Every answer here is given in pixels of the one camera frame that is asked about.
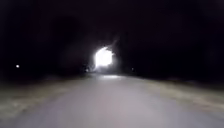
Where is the grey asphalt path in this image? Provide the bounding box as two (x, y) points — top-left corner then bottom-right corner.
(9, 73), (224, 128)

